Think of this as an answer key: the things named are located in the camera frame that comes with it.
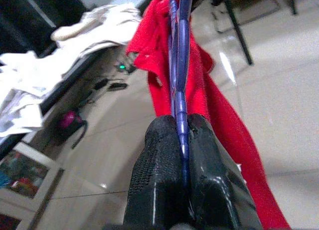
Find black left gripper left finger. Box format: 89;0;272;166
123;115;187;230

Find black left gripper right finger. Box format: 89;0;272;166
185;114;265;230

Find red polo shirt white trim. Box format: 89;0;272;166
126;0;292;230

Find purple plastic hanger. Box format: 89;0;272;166
166;0;195;217

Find white polo with blue badge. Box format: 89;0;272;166
0;50;65;138

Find black power adapter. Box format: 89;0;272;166
108;82;128;91
92;77;110;90

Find power strip with green light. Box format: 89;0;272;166
116;60;137;75

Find white glass door cabinet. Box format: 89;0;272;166
0;141;64;230

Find white table black legs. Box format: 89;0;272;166
0;40;133;156

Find cream denim trousers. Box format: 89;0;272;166
51;2;144;65

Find black TV stand white drawer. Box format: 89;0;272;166
0;0;84;57

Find magenta bag black strap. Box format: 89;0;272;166
56;109;88;149

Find black metal leg frame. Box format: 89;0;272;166
210;0;299;66

